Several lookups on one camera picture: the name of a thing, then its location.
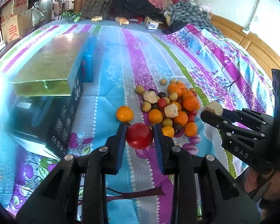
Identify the small open cardboard box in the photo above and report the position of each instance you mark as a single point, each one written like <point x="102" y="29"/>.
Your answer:
<point x="154" y="24"/>

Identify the floral striped bedsheet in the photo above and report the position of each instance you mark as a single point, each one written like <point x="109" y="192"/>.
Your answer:
<point x="130" y="51"/>

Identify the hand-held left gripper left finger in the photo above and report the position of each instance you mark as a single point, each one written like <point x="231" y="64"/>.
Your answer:
<point x="121" y="149"/>

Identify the pile of tan apricots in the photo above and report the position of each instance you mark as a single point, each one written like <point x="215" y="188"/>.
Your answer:
<point x="146" y="106"/>

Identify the brown plaid garment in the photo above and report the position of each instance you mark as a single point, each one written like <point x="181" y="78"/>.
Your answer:
<point x="98" y="2"/>

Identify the cardboard box red symbol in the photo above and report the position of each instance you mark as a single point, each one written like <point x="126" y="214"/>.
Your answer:
<point x="16" y="29"/>

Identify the green crinkled bag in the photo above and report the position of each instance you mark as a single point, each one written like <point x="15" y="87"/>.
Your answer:
<point x="71" y="16"/>

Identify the patterned shopping bag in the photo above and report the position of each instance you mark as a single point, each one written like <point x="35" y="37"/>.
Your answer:
<point x="38" y="16"/>

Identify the person's right hand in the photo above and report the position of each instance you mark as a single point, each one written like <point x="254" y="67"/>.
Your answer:
<point x="278" y="187"/>

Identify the grey checkered shirt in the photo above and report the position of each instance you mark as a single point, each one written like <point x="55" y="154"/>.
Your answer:
<point x="191" y="16"/>

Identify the wooden headboard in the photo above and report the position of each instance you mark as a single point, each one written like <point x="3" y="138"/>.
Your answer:
<point x="254" y="46"/>

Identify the dark purple plum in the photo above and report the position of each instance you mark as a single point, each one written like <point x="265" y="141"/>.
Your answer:
<point x="161" y="95"/>
<point x="154" y="106"/>
<point x="151" y="90"/>
<point x="178" y="128"/>

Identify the yellow snack packet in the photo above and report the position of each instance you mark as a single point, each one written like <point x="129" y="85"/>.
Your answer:
<point x="96" y="18"/>
<point x="122" y="21"/>

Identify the cream banana chunk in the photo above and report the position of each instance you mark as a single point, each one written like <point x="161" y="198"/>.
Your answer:
<point x="171" y="110"/>
<point x="150" y="96"/>

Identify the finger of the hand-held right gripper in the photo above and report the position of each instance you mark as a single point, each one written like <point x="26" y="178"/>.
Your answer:
<point x="214" y="120"/>
<point x="247" y="115"/>

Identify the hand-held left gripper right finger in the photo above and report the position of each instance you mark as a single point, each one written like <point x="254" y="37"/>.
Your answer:
<point x="159" y="149"/>

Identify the black product box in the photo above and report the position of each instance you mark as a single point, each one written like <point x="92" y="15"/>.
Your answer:
<point x="60" y="121"/>

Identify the flat yellow cardboard box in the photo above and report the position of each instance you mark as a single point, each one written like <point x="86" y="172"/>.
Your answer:
<point x="49" y="58"/>

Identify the blue product box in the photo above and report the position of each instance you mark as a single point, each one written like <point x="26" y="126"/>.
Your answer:
<point x="88" y="68"/>

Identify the beige bun piece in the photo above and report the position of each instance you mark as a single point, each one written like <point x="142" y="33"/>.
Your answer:
<point x="213" y="108"/>

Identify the cardboard box red print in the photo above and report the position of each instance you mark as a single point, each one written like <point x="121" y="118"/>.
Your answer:
<point x="16" y="4"/>

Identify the pile of oranges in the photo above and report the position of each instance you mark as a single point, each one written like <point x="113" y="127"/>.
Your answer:
<point x="190" y="103"/>

